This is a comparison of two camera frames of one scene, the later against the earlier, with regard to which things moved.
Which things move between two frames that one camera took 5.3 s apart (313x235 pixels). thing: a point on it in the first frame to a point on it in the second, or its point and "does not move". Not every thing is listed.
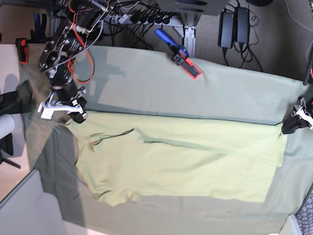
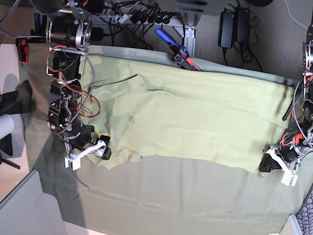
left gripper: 78,113 to 98,145
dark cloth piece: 17,102 does not move
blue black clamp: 180,55 does not move
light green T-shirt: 127,156 to 149,106
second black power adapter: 241,25 does not move
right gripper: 301,118 to 289,153
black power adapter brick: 226,29 does not move
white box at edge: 28,210 does not move
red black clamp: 22,49 does not move
